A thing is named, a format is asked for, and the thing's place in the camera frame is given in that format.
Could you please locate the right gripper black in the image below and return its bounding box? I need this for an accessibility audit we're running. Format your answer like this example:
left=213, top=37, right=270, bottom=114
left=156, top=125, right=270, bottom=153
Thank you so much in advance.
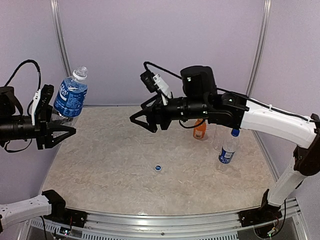
left=128, top=92, right=209, bottom=133

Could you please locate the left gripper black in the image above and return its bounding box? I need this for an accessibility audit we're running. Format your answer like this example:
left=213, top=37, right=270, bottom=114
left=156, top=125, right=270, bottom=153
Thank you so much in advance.
left=0, top=103, right=76, bottom=149

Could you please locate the orange drink bottle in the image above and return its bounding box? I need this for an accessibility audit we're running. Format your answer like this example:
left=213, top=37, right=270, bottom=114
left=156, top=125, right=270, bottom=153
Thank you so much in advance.
left=193, top=118, right=207, bottom=140

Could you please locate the blue label bottle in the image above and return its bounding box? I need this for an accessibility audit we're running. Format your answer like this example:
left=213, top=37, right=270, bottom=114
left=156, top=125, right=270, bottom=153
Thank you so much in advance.
left=51, top=66, right=88, bottom=122
left=218, top=129, right=240, bottom=164

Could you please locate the white bottle cap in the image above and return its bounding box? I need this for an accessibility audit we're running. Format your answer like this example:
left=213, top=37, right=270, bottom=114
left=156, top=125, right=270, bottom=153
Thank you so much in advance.
left=154, top=165, right=163, bottom=173

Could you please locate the clear bottle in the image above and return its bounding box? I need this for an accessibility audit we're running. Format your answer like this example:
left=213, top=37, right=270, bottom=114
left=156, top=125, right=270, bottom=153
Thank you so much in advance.
left=212, top=126, right=224, bottom=151

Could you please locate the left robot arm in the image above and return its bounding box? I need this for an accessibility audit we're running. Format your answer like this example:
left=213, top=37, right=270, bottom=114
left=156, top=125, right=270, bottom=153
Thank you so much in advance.
left=0, top=84, right=76, bottom=231

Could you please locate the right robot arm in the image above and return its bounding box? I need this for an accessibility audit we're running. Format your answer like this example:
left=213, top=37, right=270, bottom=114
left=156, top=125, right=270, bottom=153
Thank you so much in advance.
left=130, top=65, right=320, bottom=222

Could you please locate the blue label bottle standing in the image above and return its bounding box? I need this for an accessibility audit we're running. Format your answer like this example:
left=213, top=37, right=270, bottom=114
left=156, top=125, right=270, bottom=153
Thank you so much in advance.
left=218, top=129, right=240, bottom=164

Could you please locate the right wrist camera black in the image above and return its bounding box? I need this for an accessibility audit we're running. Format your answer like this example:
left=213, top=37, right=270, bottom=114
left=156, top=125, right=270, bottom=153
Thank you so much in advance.
left=140, top=70, right=173, bottom=106

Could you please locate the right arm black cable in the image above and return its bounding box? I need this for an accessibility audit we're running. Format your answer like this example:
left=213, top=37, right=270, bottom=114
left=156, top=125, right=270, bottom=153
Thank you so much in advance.
left=143, top=61, right=320, bottom=126

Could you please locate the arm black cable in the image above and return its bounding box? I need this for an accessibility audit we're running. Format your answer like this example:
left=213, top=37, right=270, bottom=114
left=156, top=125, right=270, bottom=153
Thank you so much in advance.
left=143, top=61, right=320, bottom=126
left=0, top=59, right=42, bottom=153

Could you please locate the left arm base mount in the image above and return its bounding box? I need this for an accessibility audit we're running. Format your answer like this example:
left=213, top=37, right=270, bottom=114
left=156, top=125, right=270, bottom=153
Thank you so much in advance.
left=42, top=189, right=88, bottom=228

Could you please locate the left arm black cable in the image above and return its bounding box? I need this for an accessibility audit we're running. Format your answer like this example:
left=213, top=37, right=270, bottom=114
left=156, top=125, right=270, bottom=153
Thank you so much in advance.
left=0, top=59, right=42, bottom=153

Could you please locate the aluminium front rail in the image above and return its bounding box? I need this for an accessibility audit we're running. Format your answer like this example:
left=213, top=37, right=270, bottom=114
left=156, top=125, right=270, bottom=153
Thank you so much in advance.
left=17, top=198, right=309, bottom=240

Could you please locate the left aluminium post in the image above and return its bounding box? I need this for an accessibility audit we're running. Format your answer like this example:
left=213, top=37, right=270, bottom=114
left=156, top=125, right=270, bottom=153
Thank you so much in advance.
left=49, top=0, right=72, bottom=77

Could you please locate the aluminium post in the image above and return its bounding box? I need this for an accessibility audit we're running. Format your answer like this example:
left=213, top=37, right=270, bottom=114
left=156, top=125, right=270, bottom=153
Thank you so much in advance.
left=49, top=0, right=72, bottom=77
left=245, top=0, right=272, bottom=97

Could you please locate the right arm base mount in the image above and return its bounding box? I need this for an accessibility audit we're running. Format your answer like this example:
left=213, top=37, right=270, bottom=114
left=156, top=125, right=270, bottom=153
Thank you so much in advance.
left=238, top=189, right=283, bottom=227

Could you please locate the right aluminium post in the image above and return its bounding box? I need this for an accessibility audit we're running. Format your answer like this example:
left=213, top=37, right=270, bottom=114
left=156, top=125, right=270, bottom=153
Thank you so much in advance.
left=245, top=0, right=272, bottom=97

